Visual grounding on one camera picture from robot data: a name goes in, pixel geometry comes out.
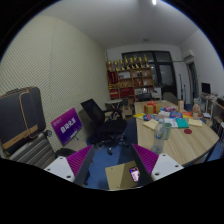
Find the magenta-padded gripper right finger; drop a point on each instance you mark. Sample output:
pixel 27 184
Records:
pixel 146 158

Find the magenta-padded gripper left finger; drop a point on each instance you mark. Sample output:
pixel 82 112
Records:
pixel 79 160

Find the clear plastic water bottle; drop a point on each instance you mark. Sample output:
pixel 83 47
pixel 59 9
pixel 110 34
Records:
pixel 159 137

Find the smartphone with lit screen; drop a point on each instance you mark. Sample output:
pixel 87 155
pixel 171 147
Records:
pixel 134 174

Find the brown cardboard sheet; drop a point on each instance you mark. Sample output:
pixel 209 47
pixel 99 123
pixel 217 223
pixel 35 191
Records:
pixel 118 176

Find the cream book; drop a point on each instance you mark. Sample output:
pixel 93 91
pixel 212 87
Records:
pixel 150 124
pixel 195 123

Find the purple sign board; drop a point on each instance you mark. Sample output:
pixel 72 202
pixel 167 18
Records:
pixel 66 126

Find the black office chair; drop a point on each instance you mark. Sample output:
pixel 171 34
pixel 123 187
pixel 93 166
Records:
pixel 104 125

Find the yellow booklet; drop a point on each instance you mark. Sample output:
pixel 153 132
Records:
pixel 138 115

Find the white booklet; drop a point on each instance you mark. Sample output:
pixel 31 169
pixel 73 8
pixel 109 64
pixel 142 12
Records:
pixel 173 120

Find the silver ribbed suitcase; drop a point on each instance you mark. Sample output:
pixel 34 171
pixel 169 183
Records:
pixel 33 151

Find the teal book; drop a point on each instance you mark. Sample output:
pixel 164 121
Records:
pixel 182 123

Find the yellow gift box red ribbon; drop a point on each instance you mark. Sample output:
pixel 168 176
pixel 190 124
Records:
pixel 150 108

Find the blue and red magazine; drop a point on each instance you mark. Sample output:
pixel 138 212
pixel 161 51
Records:
pixel 175 115

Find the orange red book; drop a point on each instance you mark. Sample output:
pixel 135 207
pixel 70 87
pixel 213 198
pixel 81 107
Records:
pixel 187 114

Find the small round side table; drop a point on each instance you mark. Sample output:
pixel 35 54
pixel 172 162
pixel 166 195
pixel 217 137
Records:
pixel 114 102

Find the potted pink flowers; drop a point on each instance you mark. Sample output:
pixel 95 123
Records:
pixel 196 109

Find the dark grey bag tan trim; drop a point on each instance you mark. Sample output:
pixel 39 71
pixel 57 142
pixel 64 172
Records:
pixel 18 116

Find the wooden shelf unit with trophies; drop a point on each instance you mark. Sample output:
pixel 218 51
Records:
pixel 131 83

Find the dark glass double door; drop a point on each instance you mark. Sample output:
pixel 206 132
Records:
pixel 165 76

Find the black computer monitor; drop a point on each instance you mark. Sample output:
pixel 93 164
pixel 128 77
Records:
pixel 205 88

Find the ceiling tube light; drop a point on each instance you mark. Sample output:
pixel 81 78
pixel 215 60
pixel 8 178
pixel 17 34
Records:
pixel 154 2

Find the white wall air conditioner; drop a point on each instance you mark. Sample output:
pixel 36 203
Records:
pixel 188 56

